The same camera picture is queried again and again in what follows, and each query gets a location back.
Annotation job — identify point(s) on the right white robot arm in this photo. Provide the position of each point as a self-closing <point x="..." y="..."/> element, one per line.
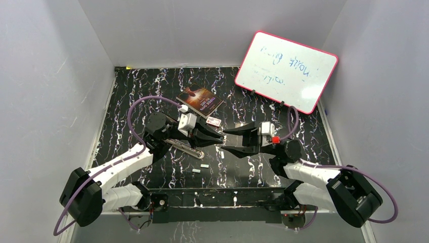
<point x="340" y="190"/>

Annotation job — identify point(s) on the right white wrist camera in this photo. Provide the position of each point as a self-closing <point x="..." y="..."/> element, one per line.
<point x="266" y="132"/>

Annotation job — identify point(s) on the beige stapler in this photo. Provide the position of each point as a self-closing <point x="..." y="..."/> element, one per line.
<point x="186" y="148"/>

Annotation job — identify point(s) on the pink framed whiteboard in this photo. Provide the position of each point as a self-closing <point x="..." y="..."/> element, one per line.
<point x="285" y="71"/>

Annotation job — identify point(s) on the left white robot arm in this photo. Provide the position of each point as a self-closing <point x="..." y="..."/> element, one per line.
<point x="89" y="193"/>

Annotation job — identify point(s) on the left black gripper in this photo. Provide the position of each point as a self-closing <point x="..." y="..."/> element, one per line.
<point x="202" y="141"/>

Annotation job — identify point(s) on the red white staple box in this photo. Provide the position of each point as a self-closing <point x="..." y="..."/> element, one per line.
<point x="213" y="121"/>

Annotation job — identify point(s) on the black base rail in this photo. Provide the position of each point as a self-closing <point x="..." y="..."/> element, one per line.
<point x="262" y="204"/>

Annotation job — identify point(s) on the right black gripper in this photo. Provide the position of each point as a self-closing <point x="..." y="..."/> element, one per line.
<point x="242" y="152"/>

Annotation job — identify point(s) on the dark paperback book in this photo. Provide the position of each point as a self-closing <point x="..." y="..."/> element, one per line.
<point x="201" y="100"/>

